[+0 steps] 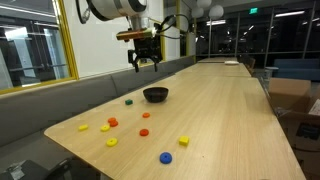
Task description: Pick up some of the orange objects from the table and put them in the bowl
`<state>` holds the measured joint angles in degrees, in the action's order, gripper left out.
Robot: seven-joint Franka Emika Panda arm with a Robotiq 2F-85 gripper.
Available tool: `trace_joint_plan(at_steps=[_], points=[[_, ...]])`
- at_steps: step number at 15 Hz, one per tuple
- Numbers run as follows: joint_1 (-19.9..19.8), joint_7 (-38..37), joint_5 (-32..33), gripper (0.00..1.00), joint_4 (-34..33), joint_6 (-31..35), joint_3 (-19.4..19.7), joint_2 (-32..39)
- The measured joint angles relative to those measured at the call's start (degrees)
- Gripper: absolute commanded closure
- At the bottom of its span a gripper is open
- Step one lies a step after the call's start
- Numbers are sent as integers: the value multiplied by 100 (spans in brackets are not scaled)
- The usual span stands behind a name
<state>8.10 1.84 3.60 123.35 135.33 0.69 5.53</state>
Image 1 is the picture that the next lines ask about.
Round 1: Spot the black device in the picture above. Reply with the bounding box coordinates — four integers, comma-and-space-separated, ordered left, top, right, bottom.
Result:
0, 158, 101, 180

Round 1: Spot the yellow block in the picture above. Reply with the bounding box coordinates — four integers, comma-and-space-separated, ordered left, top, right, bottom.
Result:
178, 135, 190, 147

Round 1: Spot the wooden camera mount plate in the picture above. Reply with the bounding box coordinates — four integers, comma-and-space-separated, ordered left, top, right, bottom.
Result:
115, 28, 158, 42

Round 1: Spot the large open cardboard box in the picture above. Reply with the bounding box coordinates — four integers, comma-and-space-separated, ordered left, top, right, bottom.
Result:
276, 84, 320, 180

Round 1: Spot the black bowl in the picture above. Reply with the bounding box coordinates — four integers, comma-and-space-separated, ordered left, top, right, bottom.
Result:
142, 86, 170, 104

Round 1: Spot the light wooden table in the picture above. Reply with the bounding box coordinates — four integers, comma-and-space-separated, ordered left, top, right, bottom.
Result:
174, 62, 253, 79

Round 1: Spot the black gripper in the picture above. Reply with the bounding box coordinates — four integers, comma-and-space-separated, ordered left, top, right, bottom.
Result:
128, 37, 164, 73

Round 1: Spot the white pendant lamp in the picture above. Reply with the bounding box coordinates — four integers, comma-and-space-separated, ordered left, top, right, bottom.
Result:
208, 4, 225, 20
196, 0, 213, 9
191, 7, 205, 19

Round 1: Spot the white stool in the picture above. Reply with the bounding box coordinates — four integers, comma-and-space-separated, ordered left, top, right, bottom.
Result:
264, 66, 279, 83

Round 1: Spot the blue sofa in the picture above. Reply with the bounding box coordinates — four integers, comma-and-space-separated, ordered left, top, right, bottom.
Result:
272, 58, 320, 82

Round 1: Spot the blue disc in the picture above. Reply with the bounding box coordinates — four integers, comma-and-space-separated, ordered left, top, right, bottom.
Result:
159, 151, 174, 165

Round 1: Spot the yellow framed window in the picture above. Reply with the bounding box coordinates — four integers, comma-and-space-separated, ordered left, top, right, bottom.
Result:
135, 14, 167, 67
0, 0, 79, 95

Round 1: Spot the brown chair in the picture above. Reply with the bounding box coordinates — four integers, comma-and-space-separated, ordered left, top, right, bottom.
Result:
245, 57, 257, 76

